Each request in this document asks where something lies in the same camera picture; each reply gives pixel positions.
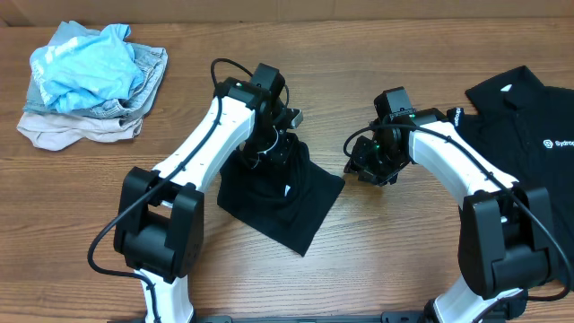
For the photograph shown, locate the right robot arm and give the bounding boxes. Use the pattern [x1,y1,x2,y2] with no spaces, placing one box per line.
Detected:
[344,87,567,323]

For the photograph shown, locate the black t-shirt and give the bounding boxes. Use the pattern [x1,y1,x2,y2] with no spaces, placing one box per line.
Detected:
[217,141,345,256]

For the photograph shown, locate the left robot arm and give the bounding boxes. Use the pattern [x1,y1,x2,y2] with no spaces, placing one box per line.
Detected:
[113,64,302,322]

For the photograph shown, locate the black polo shirt with logo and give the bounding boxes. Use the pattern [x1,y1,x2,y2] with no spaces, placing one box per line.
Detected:
[447,65,573,261]

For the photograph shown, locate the folded denim jeans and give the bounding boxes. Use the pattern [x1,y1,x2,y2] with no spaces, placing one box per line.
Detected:
[23,32,168,119]

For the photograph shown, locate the light blue crumpled shirt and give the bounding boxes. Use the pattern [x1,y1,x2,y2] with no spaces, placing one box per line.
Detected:
[30,21,144,113]

